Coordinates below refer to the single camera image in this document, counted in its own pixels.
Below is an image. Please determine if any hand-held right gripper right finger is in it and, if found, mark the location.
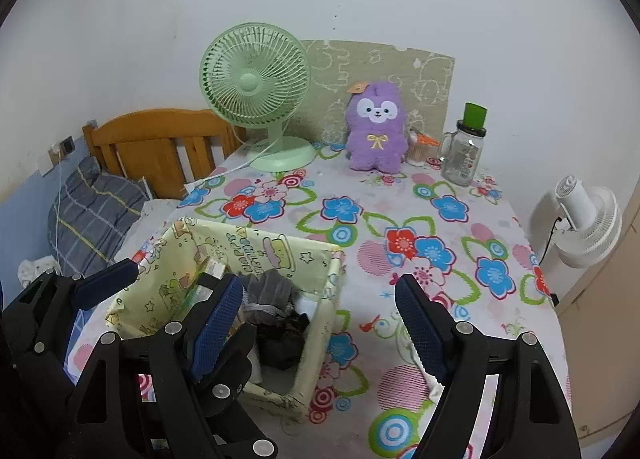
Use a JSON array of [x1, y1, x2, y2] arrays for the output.
[[395, 274, 583, 459]]

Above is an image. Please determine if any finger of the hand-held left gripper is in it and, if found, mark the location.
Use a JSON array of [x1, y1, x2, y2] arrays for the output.
[[20, 260, 140, 356], [200, 326, 279, 459]]

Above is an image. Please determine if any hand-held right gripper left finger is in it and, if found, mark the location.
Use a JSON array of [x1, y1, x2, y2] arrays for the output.
[[65, 273, 245, 459]]

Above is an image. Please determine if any black plastic bag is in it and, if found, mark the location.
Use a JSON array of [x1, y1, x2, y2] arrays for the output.
[[256, 311, 312, 371]]

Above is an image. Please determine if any yellow printed fabric basket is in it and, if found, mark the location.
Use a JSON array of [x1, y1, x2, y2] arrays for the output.
[[105, 216, 347, 423]]

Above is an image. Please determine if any green white carton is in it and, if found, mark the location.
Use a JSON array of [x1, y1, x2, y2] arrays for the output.
[[186, 258, 227, 311]]

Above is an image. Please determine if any grey sock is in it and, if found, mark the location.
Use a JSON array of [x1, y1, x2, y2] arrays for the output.
[[241, 269, 297, 316]]

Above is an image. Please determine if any grey plaid pillow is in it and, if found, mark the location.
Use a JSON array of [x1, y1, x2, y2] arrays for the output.
[[47, 156, 152, 281]]

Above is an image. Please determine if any crumpled white cloth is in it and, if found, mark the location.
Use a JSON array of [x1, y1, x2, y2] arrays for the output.
[[17, 255, 57, 291]]

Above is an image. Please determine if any floral tablecloth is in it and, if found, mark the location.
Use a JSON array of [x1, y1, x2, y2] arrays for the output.
[[65, 139, 572, 459]]

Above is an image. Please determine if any wooden bed headboard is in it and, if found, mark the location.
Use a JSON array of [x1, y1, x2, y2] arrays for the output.
[[82, 109, 247, 201]]

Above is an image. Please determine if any small jar with orange lid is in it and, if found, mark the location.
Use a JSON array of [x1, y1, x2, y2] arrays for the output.
[[406, 126, 441, 168]]

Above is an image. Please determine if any glass jar with green lid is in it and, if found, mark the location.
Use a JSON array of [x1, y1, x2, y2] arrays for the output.
[[438, 102, 489, 187]]

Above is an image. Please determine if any beige wooden cabinet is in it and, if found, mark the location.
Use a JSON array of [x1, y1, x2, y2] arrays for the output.
[[554, 199, 640, 446]]

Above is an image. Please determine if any white desk fan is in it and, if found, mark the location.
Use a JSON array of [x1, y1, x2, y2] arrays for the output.
[[529, 175, 624, 269]]

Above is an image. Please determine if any purple plush toy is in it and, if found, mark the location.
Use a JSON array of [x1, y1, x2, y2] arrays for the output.
[[345, 80, 407, 174]]

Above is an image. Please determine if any green desk fan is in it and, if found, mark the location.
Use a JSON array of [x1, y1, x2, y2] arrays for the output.
[[199, 23, 317, 173]]

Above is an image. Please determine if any beige patterned board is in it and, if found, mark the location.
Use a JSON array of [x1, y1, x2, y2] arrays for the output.
[[300, 40, 456, 150]]

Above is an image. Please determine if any white fan power cord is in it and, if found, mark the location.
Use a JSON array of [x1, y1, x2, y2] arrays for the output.
[[184, 128, 282, 193]]

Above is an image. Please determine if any black fan cable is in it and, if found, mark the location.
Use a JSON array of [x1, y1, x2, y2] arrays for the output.
[[541, 213, 564, 261]]

